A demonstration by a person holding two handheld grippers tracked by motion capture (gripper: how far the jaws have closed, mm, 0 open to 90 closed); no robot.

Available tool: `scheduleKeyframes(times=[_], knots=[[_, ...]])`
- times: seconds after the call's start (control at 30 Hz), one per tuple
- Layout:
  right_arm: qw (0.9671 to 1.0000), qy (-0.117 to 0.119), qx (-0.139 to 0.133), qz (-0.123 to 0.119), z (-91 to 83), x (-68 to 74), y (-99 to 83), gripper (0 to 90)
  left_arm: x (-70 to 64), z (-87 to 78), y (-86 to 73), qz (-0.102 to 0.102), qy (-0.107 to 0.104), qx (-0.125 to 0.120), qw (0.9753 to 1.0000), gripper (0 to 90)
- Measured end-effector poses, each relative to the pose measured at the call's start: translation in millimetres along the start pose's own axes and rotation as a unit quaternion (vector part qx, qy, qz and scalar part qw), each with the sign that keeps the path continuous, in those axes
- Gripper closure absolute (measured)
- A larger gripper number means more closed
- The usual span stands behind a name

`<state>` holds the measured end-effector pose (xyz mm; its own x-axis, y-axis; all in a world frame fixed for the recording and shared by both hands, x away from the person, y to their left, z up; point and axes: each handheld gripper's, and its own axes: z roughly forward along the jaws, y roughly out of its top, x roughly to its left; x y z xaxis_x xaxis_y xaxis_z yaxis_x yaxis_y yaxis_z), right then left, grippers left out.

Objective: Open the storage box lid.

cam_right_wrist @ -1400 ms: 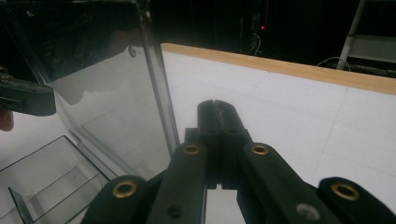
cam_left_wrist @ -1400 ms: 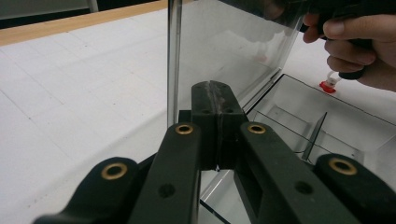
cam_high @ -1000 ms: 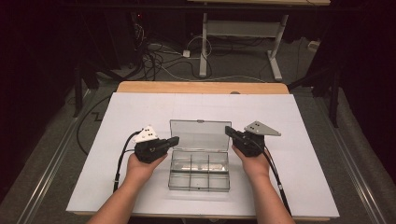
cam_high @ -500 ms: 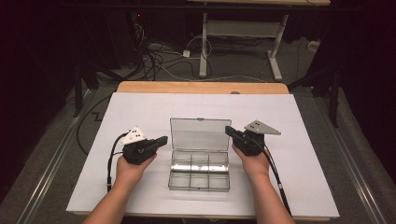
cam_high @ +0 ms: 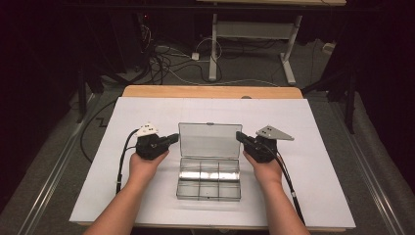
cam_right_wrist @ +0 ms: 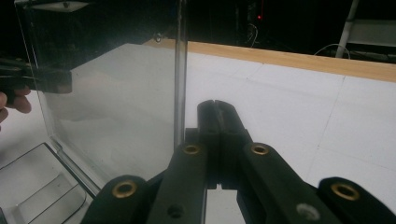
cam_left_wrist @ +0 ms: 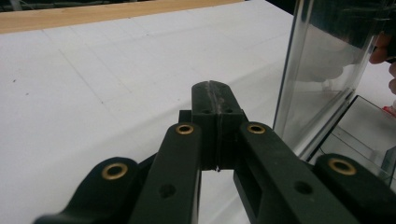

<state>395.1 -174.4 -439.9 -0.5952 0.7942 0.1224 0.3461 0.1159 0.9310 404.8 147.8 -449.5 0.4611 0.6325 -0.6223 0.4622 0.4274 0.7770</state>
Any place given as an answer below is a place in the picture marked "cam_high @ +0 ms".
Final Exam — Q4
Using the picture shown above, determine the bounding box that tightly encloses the hand-held gripper black cable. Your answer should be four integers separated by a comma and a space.
115, 128, 140, 196
267, 143, 306, 226

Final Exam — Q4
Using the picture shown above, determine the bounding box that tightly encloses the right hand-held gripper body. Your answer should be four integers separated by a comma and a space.
244, 125, 295, 164

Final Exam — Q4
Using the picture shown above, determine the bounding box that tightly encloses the aluminium floor rail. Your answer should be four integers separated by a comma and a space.
18, 94, 96, 235
339, 126, 406, 235

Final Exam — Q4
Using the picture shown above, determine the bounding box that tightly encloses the white floor cable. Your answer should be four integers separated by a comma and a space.
162, 37, 282, 88

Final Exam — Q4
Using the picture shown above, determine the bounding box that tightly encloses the person's right hand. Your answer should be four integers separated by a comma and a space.
243, 151, 284, 192

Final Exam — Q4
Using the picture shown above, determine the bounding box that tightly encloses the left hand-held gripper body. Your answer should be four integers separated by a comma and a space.
135, 121, 169, 161

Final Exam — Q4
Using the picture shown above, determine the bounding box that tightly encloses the long black floor cable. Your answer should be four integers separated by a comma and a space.
79, 99, 118, 165

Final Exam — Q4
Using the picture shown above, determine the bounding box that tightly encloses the person's left hand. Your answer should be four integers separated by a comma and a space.
128, 150, 170, 189

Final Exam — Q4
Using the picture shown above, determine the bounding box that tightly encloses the tangle of black floor cables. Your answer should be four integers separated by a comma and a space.
140, 35, 223, 86

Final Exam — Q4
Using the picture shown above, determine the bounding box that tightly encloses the clear plastic compartment box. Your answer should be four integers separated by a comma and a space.
175, 121, 244, 202

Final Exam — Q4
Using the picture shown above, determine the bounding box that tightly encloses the wooden table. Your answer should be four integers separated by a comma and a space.
121, 85, 304, 100

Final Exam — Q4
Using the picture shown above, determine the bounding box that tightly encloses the white metal frame desk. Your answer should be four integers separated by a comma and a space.
195, 0, 346, 86

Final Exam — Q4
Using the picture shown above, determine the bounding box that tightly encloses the white table cover sheet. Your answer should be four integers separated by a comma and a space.
69, 96, 356, 229

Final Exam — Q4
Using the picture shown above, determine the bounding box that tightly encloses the black metal stand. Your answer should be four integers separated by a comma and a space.
76, 68, 106, 124
301, 70, 357, 135

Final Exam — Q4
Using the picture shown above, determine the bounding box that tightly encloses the right hand-held gripper black cable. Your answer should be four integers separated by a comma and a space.
267, 143, 306, 226

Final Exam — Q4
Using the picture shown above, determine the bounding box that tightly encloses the left hand-held gripper black cable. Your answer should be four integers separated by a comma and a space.
115, 128, 140, 196

